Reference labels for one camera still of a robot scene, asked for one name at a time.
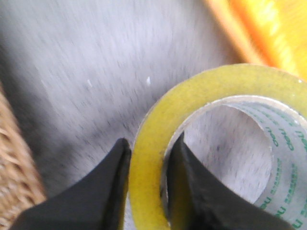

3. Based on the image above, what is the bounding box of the yellow clear tape roll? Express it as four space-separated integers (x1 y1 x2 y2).
129 64 307 230

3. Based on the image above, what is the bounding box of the brown wicker basket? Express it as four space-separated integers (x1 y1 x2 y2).
0 88 47 230

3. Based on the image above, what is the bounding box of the yellow woven basket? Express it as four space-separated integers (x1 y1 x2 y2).
205 0 307 80

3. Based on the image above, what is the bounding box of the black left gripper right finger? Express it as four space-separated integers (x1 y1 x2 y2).
166 134 293 230

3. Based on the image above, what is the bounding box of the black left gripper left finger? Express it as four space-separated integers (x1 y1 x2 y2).
10 138 131 230

